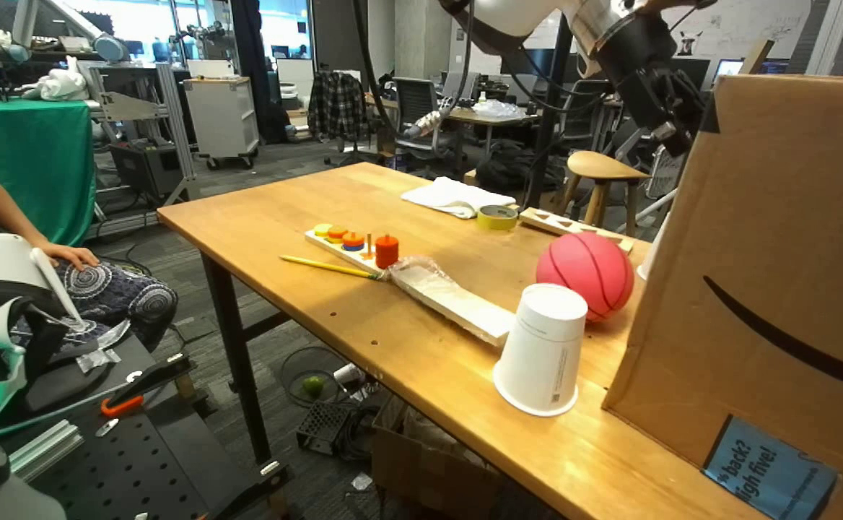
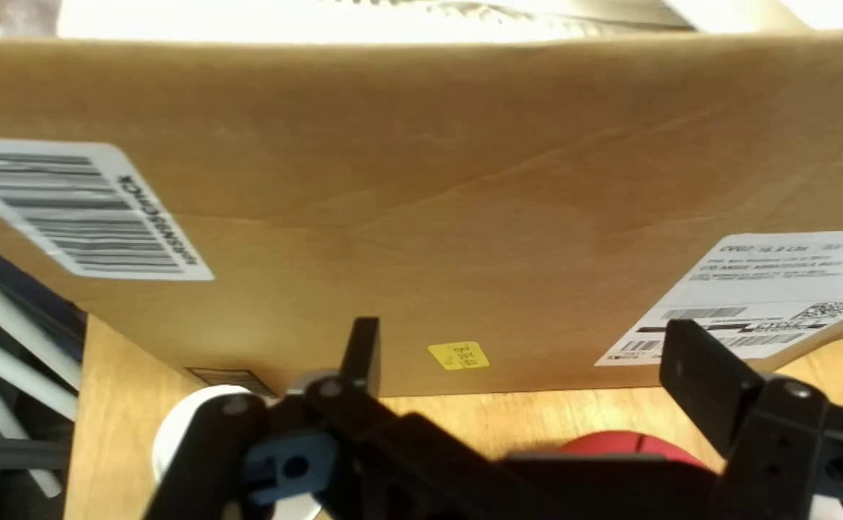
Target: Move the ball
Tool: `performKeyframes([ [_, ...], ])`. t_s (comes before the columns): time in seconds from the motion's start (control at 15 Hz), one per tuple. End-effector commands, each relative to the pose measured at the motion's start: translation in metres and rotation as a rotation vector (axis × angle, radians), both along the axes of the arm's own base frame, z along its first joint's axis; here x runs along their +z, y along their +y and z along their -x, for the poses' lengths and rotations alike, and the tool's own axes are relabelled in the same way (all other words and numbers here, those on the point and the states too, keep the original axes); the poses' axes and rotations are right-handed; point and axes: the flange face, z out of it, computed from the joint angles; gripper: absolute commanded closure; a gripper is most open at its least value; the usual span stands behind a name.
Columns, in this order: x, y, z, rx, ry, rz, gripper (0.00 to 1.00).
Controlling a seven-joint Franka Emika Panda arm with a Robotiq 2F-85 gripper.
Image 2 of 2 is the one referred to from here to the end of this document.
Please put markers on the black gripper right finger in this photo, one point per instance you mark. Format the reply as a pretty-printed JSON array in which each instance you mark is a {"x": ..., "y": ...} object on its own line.
[{"x": 797, "y": 453}]

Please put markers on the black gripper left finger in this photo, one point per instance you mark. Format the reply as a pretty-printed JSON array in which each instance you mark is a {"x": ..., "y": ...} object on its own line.
[{"x": 345, "y": 463}]

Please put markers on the pink rubber basketball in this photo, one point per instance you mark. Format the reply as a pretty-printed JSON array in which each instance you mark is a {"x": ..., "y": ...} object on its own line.
[{"x": 632, "y": 450}]

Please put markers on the large cardboard shipping box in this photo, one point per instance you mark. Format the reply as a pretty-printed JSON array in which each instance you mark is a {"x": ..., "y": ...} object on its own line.
[{"x": 440, "y": 213}]

